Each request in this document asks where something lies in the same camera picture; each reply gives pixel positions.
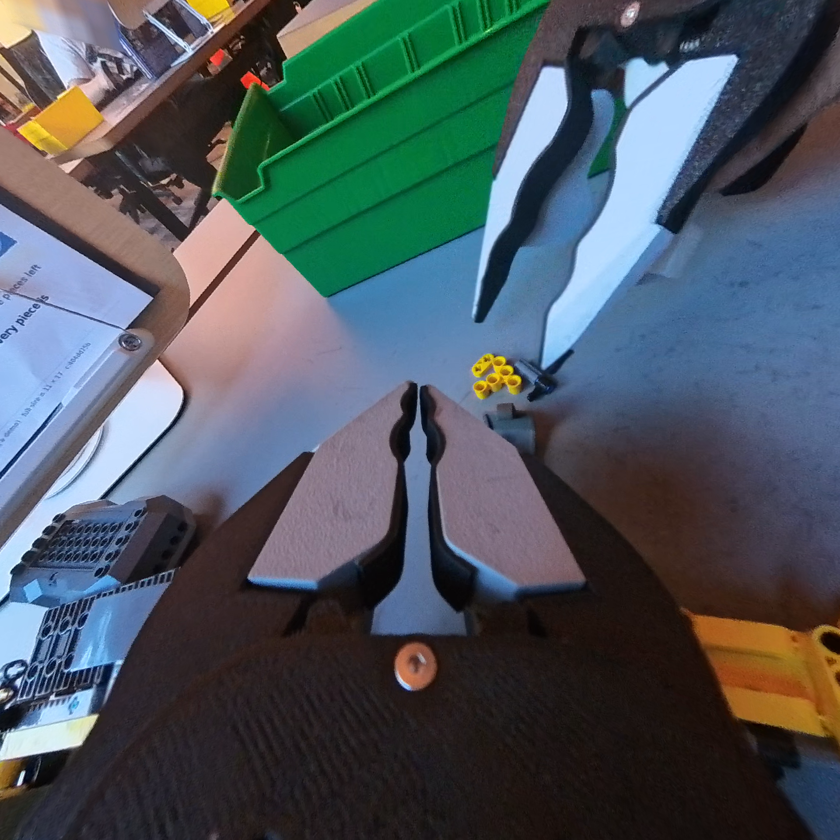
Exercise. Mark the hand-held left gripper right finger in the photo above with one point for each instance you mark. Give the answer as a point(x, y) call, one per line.
point(499, 512)

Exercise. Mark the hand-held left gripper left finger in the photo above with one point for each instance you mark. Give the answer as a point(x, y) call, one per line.
point(334, 505)

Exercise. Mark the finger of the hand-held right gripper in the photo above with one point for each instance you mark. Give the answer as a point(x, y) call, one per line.
point(525, 144)
point(649, 164)

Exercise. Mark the light grey curved piece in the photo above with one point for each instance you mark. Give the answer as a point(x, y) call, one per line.
point(515, 430)

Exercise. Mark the yellow triangular hole connector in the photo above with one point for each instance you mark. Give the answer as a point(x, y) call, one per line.
point(495, 377)

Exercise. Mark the green plastic bin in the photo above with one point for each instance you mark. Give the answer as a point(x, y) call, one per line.
point(361, 164)

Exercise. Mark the toy brick robot model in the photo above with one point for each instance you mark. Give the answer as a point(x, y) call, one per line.
point(72, 630)

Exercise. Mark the grey desk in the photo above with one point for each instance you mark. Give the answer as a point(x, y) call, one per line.
point(394, 315)

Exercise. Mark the dark wooden desk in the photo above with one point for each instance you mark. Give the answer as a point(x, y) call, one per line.
point(151, 98)

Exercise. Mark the dark grey connector piece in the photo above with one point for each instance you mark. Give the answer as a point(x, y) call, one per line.
point(531, 374)

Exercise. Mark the orange cone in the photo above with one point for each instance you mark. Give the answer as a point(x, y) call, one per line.
point(253, 82)

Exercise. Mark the yellow brick beam assembly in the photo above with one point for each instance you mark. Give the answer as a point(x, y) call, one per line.
point(754, 669)

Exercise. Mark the wooden instruction sheet board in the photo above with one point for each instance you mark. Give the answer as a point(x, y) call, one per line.
point(65, 315)

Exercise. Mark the yellow storage bin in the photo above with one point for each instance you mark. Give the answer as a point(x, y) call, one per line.
point(210, 6)
point(65, 118)

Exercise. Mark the clear acrylic stand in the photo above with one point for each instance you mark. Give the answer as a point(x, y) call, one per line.
point(164, 39)

